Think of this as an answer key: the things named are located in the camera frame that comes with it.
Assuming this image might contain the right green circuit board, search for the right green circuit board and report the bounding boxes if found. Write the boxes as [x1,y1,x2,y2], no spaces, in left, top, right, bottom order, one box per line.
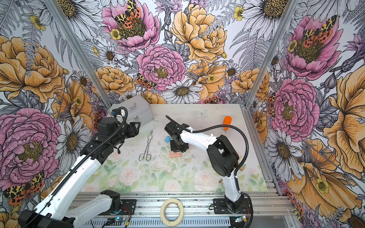
[234,215,247,223]

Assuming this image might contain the masking tape roll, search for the masking tape roll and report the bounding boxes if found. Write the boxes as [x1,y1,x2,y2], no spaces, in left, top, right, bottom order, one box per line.
[160,198,184,228]

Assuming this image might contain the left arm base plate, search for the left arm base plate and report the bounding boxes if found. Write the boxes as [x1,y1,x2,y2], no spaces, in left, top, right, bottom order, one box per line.
[113,199,137,216]

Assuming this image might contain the green circuit board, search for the green circuit board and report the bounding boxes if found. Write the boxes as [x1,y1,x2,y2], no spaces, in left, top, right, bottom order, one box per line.
[234,215,247,223]
[105,217,130,226]

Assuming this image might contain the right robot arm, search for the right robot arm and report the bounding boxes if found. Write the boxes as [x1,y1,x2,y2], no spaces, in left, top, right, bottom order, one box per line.
[164,121,243,213]

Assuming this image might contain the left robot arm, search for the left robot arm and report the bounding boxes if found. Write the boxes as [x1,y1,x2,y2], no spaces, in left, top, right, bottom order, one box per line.
[18,107,141,228]

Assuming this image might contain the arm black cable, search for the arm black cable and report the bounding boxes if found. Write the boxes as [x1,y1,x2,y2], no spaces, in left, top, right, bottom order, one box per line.
[22,106,129,228]
[165,115,254,228]

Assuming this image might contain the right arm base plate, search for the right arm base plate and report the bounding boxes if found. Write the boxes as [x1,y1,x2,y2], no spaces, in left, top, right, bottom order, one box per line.
[213,198,252,214]

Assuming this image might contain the silver metal case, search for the silver metal case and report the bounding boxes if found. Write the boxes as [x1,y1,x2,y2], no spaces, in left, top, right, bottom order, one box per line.
[108,95,154,126]

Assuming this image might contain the orange plastic bottle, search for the orange plastic bottle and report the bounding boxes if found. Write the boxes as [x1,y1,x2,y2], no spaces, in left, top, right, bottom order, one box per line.
[222,116,232,131]

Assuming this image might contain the metal tongs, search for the metal tongs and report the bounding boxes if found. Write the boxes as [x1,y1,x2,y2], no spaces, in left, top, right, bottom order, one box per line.
[138,131,153,162]

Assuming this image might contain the light blue triangular block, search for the light blue triangular block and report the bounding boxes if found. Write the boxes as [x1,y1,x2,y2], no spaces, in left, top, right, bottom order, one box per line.
[164,136,172,143]

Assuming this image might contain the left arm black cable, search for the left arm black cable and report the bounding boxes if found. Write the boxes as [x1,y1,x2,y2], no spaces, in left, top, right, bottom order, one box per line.
[22,106,129,228]

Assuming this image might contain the aluminium frame rail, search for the aluminium frame rail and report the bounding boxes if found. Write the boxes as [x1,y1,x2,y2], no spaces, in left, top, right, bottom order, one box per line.
[51,192,297,219]

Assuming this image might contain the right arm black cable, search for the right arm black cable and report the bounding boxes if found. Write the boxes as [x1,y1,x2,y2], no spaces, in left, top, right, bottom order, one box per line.
[165,115,254,228]

